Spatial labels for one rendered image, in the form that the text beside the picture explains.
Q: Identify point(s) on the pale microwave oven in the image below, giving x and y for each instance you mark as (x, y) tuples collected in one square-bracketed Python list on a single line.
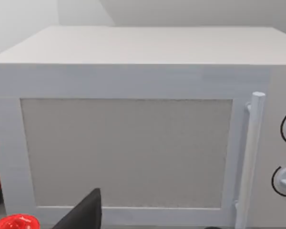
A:
[(143, 47)]

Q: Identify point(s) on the pale microwave door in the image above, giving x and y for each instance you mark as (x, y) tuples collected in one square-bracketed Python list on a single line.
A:
[(124, 152)]

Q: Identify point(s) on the red glossy cup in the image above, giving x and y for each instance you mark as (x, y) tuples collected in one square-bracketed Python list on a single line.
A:
[(16, 222)]

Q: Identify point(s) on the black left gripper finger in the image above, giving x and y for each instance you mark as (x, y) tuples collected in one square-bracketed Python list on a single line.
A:
[(87, 212)]

